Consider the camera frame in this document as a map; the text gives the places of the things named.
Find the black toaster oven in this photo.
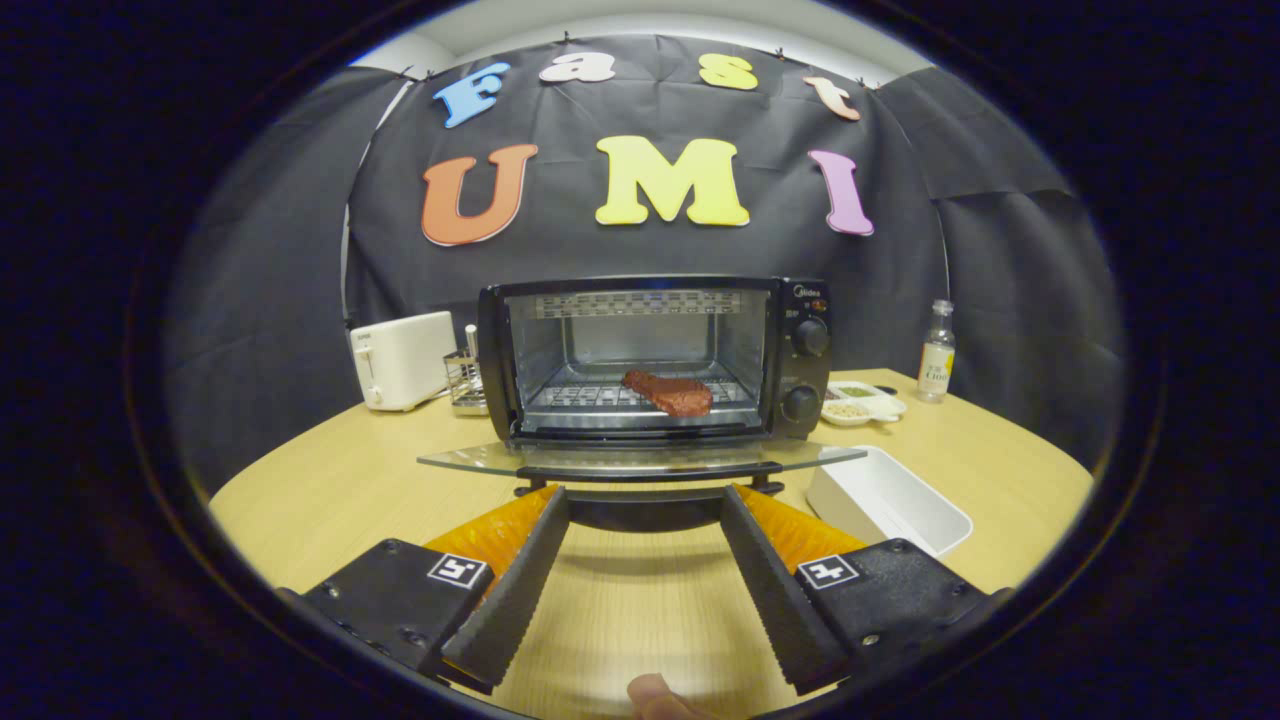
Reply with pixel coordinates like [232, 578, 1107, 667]
[418, 275, 869, 501]

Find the white plastic tray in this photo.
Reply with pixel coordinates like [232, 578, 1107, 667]
[805, 445, 974, 559]

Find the white toaster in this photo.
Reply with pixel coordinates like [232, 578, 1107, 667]
[349, 310, 458, 413]

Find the clear bottle with yellow label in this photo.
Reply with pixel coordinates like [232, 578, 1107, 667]
[917, 299, 957, 404]

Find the metal wire rack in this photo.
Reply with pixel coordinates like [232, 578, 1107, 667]
[443, 323, 491, 417]

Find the white divided dish of beans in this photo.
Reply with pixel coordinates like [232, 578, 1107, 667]
[820, 380, 908, 428]

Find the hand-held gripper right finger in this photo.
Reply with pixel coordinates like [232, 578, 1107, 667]
[720, 483, 1011, 696]

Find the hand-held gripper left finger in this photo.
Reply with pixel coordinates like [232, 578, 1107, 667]
[280, 485, 573, 696]

